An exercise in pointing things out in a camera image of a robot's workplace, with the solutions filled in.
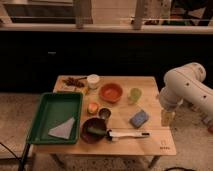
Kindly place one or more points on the blue sponge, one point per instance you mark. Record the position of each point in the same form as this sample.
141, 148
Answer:
139, 119

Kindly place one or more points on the brown dried branch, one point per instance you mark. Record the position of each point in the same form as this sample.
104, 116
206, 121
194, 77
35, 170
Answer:
70, 81

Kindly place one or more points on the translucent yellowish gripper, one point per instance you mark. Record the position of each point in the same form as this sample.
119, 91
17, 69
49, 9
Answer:
166, 118

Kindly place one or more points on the grey folded cloth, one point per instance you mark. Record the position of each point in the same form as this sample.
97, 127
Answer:
63, 130

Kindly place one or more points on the green plastic tray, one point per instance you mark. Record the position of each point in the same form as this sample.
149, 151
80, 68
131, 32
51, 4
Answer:
53, 110

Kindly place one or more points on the small metal cup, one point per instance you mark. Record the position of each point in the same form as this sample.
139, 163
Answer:
104, 113

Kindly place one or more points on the white dish brush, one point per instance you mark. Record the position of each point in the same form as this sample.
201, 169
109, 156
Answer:
115, 135

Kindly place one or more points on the red bowl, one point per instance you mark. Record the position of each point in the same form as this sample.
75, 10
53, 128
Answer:
111, 92

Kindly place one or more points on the white cup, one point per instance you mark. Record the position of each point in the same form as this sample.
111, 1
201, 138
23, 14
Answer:
93, 81

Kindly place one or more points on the wooden table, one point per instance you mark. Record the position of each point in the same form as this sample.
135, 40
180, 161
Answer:
159, 143

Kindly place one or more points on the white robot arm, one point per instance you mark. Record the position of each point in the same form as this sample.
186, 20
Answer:
186, 83

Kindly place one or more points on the green plastic cup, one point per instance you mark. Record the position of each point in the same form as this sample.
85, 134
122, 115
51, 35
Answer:
134, 95

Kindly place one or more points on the green cucumber toy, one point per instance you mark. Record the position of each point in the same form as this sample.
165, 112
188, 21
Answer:
96, 131

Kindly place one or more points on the dark maroon bowl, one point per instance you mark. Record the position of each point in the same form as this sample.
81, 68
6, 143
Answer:
90, 137

